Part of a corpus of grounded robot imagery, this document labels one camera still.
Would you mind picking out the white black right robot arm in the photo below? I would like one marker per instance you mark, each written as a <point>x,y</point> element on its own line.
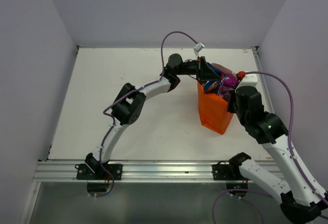
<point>301,198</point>

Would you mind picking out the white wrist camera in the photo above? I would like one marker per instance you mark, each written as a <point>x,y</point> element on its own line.
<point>197,48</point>
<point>246,79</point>

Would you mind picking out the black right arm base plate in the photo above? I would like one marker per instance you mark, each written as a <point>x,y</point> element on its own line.
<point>225,171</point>

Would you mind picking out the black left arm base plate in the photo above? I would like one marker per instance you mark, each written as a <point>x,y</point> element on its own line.
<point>85,173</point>

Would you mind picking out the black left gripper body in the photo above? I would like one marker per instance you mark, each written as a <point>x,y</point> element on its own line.
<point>197,68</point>

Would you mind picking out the blue white snack bag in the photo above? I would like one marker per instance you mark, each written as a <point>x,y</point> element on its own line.
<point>211,85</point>

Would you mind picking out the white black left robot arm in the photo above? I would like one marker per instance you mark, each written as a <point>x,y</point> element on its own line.
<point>130,101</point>

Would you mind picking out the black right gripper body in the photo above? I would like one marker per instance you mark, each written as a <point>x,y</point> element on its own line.
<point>233,108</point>

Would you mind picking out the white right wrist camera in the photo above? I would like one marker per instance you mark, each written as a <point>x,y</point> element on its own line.
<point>246,79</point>

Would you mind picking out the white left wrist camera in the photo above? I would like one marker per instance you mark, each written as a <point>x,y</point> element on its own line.
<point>197,48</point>

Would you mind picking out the front aluminium rail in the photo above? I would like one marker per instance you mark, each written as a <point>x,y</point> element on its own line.
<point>131,171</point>

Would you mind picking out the magenta purple snack bag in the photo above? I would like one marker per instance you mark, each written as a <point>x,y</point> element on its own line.
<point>225,86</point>

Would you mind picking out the orange paper bag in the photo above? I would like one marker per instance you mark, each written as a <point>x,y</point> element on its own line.
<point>212,109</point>

